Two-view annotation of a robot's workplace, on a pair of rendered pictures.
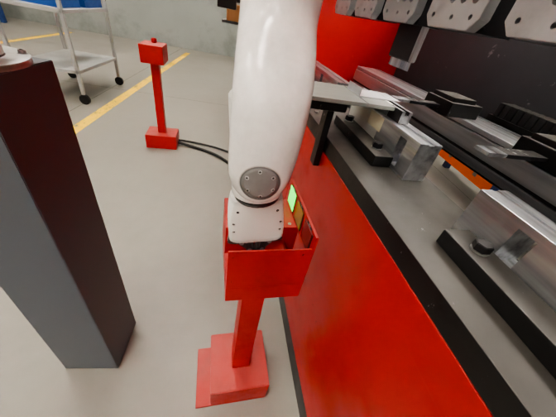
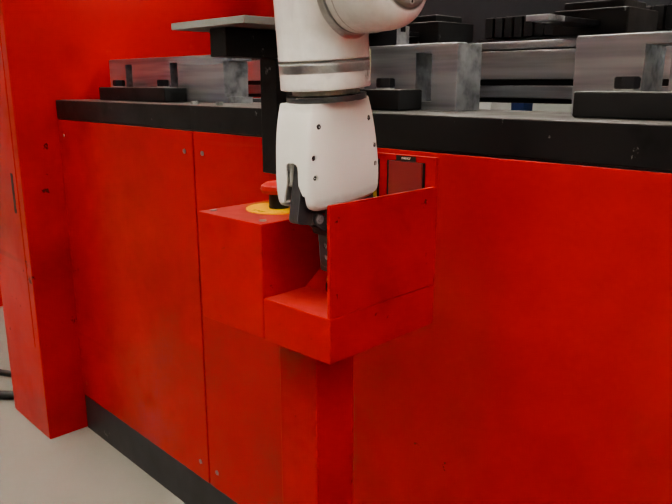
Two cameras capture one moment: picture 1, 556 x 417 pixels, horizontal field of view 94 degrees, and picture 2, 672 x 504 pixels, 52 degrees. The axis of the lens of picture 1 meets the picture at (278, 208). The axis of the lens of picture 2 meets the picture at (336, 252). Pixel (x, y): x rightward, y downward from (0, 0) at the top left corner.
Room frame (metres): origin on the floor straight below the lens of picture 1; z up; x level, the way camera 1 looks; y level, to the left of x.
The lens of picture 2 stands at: (-0.22, 0.34, 0.91)
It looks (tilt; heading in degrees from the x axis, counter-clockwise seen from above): 14 degrees down; 332
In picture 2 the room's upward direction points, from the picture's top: straight up
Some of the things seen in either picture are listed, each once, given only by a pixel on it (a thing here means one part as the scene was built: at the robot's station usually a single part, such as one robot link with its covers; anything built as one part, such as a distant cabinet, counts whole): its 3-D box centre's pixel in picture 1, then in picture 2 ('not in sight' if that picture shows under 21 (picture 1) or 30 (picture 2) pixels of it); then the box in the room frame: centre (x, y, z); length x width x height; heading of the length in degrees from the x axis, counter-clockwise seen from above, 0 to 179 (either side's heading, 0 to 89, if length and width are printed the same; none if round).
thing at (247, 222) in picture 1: (256, 213); (329, 144); (0.36, 0.04, 0.86); 0.10 x 0.07 x 0.11; 108
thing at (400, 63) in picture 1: (405, 47); not in sight; (0.83, -0.24, 1.13); 0.10 x 0.02 x 0.10; 16
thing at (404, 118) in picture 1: (386, 106); (356, 38); (0.81, -0.25, 0.98); 0.20 x 0.03 x 0.03; 16
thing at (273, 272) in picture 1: (261, 235); (315, 240); (0.42, 0.02, 0.75); 0.20 x 0.16 x 0.18; 18
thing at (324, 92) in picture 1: (337, 93); (277, 28); (0.79, -0.10, 1.00); 0.26 x 0.18 x 0.01; 106
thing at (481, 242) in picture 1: (481, 246); (627, 83); (0.33, -0.32, 0.91); 0.03 x 0.03 x 0.02
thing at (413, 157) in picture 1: (383, 131); (370, 77); (0.78, -0.25, 0.92); 0.39 x 0.06 x 0.10; 16
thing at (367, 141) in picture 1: (359, 137); (338, 98); (0.77, -0.19, 0.89); 0.30 x 0.05 x 0.03; 16
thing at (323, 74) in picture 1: (323, 80); (173, 79); (1.36, -0.09, 0.92); 0.50 x 0.06 x 0.10; 16
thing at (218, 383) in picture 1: (231, 366); not in sight; (0.41, 0.05, 0.06); 0.25 x 0.20 x 0.12; 108
